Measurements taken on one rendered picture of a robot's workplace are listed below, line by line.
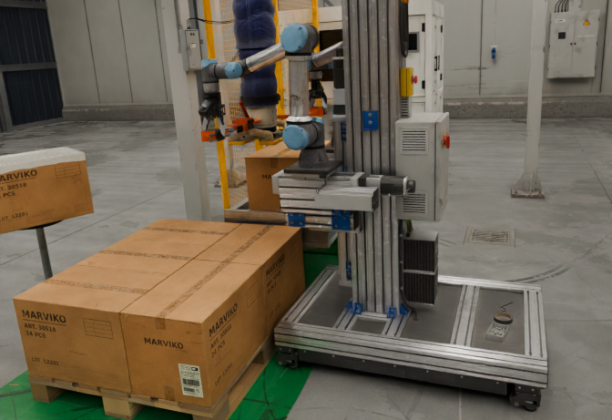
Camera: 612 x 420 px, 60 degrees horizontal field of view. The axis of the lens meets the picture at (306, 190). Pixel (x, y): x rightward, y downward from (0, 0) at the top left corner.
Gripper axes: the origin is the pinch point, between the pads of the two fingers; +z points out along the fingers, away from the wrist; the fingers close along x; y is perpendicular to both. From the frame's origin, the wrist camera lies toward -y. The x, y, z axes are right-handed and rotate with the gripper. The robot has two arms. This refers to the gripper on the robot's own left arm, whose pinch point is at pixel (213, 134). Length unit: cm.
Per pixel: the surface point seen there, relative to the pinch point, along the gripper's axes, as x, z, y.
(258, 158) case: 10, 26, 69
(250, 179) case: 16, 40, 69
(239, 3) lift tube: 5, -63, 50
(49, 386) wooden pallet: 70, 113, -58
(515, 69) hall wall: -163, 23, 939
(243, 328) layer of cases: -20, 87, -25
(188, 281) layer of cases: 7, 66, -25
